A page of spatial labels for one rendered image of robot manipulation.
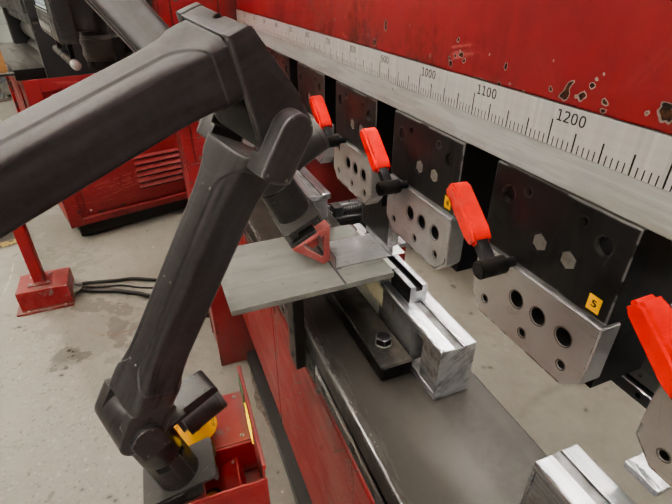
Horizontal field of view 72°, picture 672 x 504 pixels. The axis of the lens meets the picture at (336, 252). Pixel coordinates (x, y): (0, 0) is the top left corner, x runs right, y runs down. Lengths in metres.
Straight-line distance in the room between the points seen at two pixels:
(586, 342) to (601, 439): 1.57
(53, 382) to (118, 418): 1.65
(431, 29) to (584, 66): 0.20
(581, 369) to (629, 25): 0.26
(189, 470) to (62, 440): 1.31
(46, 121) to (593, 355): 0.44
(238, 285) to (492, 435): 0.42
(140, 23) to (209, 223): 0.33
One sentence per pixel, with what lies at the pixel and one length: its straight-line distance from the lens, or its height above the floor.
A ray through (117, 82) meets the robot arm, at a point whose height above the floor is 1.35.
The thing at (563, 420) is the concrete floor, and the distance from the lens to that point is 1.99.
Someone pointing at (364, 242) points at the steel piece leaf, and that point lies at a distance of 0.82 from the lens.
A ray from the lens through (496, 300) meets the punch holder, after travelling 0.50.
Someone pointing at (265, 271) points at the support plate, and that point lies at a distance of 0.75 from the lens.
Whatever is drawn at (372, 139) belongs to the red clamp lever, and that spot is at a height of 1.23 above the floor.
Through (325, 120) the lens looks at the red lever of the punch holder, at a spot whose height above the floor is 1.21.
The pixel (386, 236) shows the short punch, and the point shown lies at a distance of 0.76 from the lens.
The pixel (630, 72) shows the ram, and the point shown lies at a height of 1.36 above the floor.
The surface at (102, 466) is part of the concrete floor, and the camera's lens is 1.87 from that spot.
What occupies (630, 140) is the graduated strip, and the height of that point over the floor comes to 1.32.
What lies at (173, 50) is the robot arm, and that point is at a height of 1.36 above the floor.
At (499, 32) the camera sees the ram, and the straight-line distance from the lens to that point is 0.46.
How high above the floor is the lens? 1.41
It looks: 31 degrees down
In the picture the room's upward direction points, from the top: straight up
